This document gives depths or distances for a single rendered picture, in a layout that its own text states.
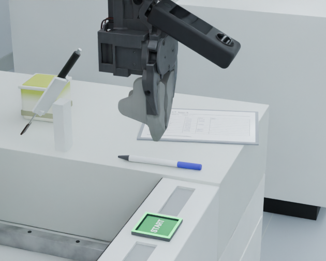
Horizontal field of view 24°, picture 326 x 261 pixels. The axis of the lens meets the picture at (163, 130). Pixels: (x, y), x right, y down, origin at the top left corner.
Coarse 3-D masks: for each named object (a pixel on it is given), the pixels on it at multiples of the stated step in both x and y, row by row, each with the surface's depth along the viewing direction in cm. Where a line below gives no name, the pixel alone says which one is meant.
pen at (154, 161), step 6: (120, 156) 123; (126, 156) 122; (132, 156) 122; (138, 156) 122; (144, 162) 122; (150, 162) 121; (156, 162) 121; (162, 162) 121; (168, 162) 120; (174, 162) 120; (180, 162) 120; (186, 162) 120; (192, 168) 120; (198, 168) 119
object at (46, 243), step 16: (0, 224) 127; (0, 240) 126; (16, 240) 125; (32, 240) 124; (48, 240) 123; (64, 240) 122; (80, 240) 122; (64, 256) 123; (80, 256) 121; (96, 256) 120
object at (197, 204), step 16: (160, 192) 114; (176, 192) 115; (192, 192) 115; (208, 192) 114; (144, 208) 109; (160, 208) 110; (176, 208) 110; (192, 208) 109; (208, 208) 111; (128, 224) 105; (192, 224) 105; (208, 224) 112; (128, 240) 101; (144, 240) 101; (160, 240) 101; (176, 240) 101; (192, 240) 105; (208, 240) 113; (112, 256) 98; (128, 256) 99; (144, 256) 99; (160, 256) 98; (176, 256) 98; (192, 256) 106; (208, 256) 115
